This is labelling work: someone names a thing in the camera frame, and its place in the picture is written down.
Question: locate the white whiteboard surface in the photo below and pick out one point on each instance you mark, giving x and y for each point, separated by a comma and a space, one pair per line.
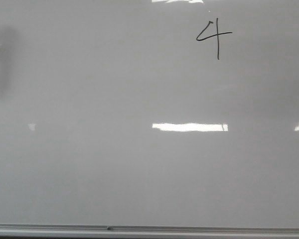
149, 113

